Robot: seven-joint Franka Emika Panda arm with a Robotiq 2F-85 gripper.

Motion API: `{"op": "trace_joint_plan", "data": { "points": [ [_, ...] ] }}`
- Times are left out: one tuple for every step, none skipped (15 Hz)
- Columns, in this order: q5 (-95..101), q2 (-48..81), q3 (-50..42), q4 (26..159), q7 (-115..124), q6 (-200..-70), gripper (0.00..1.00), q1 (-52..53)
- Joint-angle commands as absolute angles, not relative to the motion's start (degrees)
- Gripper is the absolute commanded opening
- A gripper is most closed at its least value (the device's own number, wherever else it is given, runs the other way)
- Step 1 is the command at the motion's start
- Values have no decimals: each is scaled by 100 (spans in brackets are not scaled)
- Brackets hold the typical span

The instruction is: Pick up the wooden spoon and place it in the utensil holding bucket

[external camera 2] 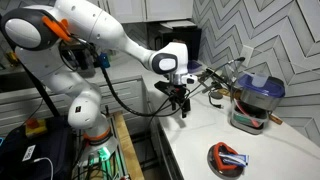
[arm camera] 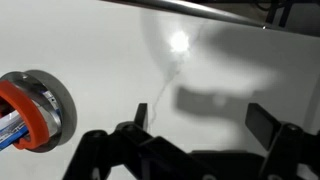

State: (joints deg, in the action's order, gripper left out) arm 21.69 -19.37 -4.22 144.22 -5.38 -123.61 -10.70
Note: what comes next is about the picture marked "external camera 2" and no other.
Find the steel container with blue lid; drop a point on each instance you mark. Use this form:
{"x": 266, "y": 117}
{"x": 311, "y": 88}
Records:
{"x": 250, "y": 113}

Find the black camera tripod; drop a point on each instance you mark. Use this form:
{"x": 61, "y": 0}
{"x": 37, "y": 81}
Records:
{"x": 41, "y": 89}

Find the purple plastic bowl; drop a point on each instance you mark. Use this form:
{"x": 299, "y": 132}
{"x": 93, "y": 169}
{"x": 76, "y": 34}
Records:
{"x": 193, "y": 66}

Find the black equipment case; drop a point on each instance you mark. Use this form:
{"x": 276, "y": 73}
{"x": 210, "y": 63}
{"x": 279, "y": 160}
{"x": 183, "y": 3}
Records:
{"x": 44, "y": 157}

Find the white upper cabinets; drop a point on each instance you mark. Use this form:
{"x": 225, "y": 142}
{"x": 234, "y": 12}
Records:
{"x": 133, "y": 11}

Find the blue white packet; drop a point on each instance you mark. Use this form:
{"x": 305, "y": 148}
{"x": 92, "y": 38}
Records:
{"x": 235, "y": 159}

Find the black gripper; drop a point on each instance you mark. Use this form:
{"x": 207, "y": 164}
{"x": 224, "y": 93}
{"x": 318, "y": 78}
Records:
{"x": 177, "y": 95}

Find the white wall outlet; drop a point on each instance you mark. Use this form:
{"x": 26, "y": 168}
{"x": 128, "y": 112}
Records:
{"x": 246, "y": 52}

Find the wooden board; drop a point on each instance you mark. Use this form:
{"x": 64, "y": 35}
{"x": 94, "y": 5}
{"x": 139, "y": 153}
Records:
{"x": 131, "y": 161}

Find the red emergency stop button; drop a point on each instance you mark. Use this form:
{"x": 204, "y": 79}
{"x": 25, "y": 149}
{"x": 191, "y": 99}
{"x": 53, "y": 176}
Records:
{"x": 35, "y": 127}

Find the black handled kitchen utensil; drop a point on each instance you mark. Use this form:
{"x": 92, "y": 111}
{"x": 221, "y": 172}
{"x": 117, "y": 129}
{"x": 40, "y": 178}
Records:
{"x": 211, "y": 73}

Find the black microwave oven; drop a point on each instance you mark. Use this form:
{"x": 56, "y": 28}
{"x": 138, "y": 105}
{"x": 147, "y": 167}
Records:
{"x": 159, "y": 36}

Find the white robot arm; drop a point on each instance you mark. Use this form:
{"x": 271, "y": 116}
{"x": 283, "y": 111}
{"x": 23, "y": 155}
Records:
{"x": 36, "y": 33}

